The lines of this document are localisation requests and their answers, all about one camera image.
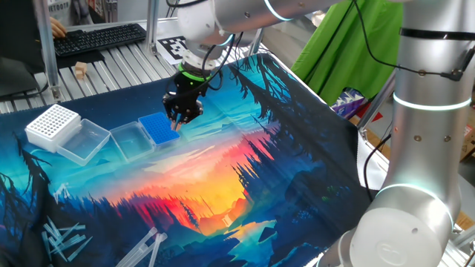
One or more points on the large clear pipette tip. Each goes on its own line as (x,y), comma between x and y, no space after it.
(157,250)
(139,243)
(144,250)

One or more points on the green cloth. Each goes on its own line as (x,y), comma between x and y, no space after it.
(345,55)

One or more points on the small clear hinged lid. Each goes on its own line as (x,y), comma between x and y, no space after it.
(131,142)

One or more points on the brown cardboard sheet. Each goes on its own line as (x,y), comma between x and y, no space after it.
(465,220)

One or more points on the large clear hinged lid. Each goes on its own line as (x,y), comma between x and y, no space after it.
(83,142)

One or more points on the blue pipette tip holder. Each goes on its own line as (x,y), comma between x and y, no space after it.
(157,130)

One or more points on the landscape print cloth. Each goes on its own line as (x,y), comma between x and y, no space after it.
(185,193)

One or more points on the colourful printed box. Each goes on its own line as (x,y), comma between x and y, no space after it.
(349,104)

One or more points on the white pipette tip holder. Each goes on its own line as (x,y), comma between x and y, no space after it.
(52,126)

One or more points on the cardboard box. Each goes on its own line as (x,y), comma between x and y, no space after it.
(468,144)

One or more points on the black monitor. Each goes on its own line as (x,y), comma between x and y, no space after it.
(18,44)

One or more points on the small clear pipette tip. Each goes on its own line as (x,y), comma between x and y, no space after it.
(65,192)
(59,193)

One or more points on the person's hand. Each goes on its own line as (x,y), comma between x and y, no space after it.
(58,29)

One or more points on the small wooden block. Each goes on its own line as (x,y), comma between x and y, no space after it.
(80,70)

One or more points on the black white marker sheet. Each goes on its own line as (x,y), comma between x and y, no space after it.
(172,48)

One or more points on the person in white shirt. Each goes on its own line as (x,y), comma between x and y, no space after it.
(74,11)

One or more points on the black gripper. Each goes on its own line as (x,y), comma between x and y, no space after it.
(189,92)

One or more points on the black keyboard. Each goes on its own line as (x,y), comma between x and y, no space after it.
(100,39)

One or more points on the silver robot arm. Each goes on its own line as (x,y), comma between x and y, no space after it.
(426,148)

